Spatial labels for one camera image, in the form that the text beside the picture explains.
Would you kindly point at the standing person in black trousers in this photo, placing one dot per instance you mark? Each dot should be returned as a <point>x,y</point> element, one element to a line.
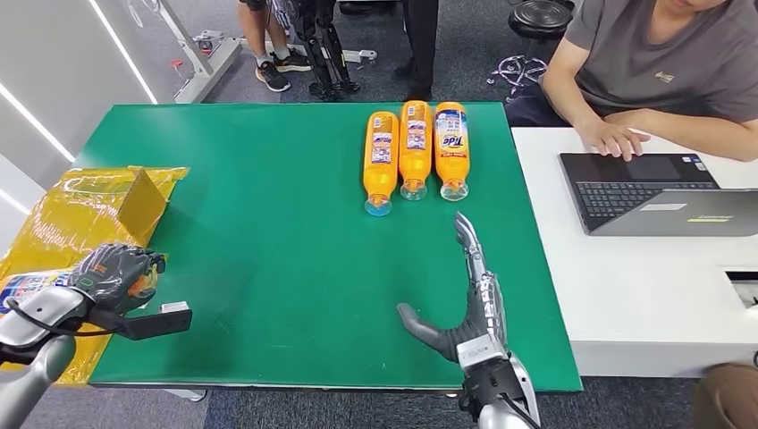
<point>421,35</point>

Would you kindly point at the brown rounded object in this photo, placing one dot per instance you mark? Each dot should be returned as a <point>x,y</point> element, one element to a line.
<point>725,397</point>

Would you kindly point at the white desk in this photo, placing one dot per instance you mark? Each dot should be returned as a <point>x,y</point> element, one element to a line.
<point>639,296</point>

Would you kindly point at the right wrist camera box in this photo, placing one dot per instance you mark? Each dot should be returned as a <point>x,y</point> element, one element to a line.
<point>481,354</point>

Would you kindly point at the orange detergent bottle Tide logo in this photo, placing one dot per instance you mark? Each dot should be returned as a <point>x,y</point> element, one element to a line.
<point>452,172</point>

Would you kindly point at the seated person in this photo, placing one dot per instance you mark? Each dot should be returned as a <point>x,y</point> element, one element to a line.
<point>681,59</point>

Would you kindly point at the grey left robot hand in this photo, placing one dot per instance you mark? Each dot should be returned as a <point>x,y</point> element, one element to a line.
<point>115,275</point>

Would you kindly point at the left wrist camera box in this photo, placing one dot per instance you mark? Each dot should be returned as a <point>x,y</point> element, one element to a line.
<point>154,325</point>

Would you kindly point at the person's left forearm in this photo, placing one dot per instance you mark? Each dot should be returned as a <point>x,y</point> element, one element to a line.
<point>699,133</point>

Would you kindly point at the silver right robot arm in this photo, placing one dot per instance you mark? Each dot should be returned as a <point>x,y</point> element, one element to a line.
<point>494,385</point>

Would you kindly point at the dark grey laptop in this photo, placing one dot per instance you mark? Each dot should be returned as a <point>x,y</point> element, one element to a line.
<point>622,195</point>

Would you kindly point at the orange detergent bottle blue cap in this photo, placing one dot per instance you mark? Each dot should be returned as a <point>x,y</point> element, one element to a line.
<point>379,177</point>

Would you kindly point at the green table mat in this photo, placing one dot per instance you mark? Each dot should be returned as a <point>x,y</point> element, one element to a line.
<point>284,207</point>

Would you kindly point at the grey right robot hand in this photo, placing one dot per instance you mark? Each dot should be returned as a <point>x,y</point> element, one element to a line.
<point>482,308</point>

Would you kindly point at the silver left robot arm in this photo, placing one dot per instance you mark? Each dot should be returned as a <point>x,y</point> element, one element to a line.
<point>29,367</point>

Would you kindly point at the person's right forearm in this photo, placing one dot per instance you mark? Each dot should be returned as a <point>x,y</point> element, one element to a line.
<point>565,89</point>

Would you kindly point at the person's right hand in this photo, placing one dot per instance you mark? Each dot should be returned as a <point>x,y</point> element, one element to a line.
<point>613,139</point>

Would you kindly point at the yellow film wrapped cardboard box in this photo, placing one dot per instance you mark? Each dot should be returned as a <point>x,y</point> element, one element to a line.
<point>89,207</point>

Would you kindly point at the orange detergent bottle back label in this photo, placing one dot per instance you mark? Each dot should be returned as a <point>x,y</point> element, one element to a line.
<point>414,172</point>

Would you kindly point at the white metal stand frame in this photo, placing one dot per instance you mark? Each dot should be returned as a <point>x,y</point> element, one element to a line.
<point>201,77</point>

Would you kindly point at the orange detergent bottle clear cap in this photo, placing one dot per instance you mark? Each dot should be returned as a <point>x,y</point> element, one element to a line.
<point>29,287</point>

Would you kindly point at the black stool with chrome base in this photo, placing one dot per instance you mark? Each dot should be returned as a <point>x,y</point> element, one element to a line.
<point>539,18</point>

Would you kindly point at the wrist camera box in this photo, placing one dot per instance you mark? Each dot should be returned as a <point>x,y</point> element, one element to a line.
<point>481,354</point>
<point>154,325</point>

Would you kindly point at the standing person with bare legs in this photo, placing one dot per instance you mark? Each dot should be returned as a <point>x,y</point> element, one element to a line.
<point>260,35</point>

